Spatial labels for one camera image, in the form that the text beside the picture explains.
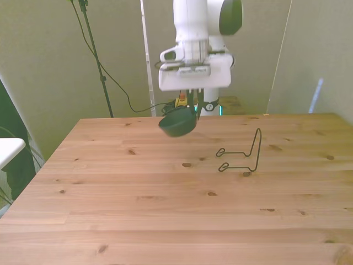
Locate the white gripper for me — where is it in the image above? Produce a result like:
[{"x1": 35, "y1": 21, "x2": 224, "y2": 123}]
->
[{"x1": 158, "y1": 52, "x2": 232, "y2": 122}]

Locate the dark green bowl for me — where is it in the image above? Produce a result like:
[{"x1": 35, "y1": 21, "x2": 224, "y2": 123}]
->
[{"x1": 158, "y1": 108, "x2": 199, "y2": 138}]

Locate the yellow emergency stop button box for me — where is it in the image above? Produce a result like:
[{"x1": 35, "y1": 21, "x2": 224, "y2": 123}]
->
[{"x1": 175, "y1": 92, "x2": 189, "y2": 108}]

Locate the white vertical pole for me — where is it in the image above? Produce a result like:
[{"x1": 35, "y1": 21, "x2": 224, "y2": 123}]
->
[{"x1": 140, "y1": 0, "x2": 157, "y2": 118}]

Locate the thin slanted white rod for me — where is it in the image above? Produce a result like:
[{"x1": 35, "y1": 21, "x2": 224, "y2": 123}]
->
[{"x1": 268, "y1": 0, "x2": 293, "y2": 114}]

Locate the black tripod stand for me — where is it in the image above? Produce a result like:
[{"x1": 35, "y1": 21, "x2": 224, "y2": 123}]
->
[{"x1": 78, "y1": 0, "x2": 115, "y2": 118}]

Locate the pale blue strip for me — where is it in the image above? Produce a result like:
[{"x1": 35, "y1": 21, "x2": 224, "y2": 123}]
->
[{"x1": 308, "y1": 78, "x2": 324, "y2": 114}]

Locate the white flat board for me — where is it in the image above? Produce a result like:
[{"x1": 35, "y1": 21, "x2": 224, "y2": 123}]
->
[{"x1": 0, "y1": 137, "x2": 26, "y2": 170}]

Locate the dark green cloth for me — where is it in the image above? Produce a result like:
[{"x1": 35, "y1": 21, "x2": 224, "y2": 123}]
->
[{"x1": 0, "y1": 79, "x2": 45, "y2": 205}]

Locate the coiled dark cable bundle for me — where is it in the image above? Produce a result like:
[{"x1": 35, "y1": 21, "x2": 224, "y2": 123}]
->
[{"x1": 161, "y1": 100, "x2": 198, "y2": 117}]

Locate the black cable from tripod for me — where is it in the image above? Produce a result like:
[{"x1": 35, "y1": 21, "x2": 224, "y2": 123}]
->
[{"x1": 68, "y1": 0, "x2": 177, "y2": 113}]

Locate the black wire bowl stand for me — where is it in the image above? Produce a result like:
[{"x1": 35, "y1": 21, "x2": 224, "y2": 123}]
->
[{"x1": 216, "y1": 128, "x2": 263, "y2": 173}]

